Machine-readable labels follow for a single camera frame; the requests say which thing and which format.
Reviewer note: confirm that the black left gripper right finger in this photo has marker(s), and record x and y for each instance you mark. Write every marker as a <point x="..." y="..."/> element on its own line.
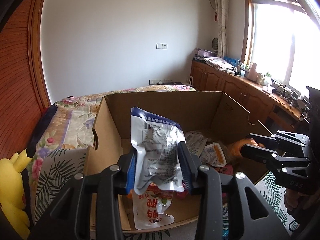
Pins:
<point x="199" y="179"/>

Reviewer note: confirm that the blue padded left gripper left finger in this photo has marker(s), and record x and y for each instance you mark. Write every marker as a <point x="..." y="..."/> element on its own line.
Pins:
<point x="127" y="164"/>

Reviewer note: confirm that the white blue printed snack pouch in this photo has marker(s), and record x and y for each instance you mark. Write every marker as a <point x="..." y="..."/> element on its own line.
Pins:
<point x="157" y="149"/>

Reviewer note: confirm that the clear bag of snacks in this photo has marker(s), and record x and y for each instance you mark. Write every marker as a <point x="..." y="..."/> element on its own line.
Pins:
<point x="232" y="151"/>

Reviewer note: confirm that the red white duck snack bag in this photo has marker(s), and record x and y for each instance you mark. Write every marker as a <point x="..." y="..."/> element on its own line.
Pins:
<point x="149" y="208"/>

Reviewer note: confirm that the orange white snack bag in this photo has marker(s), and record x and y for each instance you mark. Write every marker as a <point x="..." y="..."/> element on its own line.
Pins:
<point x="213" y="155"/>

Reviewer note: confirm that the white long snack packet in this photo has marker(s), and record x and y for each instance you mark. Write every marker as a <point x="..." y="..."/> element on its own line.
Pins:
<point x="195" y="142"/>

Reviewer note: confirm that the person's right hand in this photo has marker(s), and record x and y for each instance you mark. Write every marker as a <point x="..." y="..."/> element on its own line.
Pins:
<point x="293" y="199"/>

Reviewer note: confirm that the wooden sideboard cabinet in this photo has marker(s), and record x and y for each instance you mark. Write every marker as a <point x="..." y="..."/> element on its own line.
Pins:
<point x="270" y="109"/>

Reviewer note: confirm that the brown cardboard box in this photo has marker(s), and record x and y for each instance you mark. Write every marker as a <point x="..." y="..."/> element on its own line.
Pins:
<point x="215" y="114"/>

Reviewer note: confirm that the leaf print cloth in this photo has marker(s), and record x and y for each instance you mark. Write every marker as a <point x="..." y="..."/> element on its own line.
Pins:
<point x="67" y="217"/>

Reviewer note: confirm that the pink kettle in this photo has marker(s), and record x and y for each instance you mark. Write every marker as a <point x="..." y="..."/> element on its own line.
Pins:
<point x="253" y="75"/>

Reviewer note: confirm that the folded floral cloth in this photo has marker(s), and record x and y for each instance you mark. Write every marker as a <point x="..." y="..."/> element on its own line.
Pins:
<point x="218" y="63"/>

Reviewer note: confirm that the yellow Pikachu plush toy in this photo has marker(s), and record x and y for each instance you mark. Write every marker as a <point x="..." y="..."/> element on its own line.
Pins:
<point x="13" y="199"/>

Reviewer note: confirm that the wooden slatted wardrobe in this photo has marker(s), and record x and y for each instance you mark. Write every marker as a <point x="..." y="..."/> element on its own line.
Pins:
<point x="24" y="97"/>

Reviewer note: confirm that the window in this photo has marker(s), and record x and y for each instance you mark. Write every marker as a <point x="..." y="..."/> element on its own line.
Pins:
<point x="284" y="43"/>

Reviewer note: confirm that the patterned window curtain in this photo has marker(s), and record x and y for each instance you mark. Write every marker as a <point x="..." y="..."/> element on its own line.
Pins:
<point x="221" y="7"/>

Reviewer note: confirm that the white wall switch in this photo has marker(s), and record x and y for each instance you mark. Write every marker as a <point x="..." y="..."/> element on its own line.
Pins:
<point x="161" y="46"/>

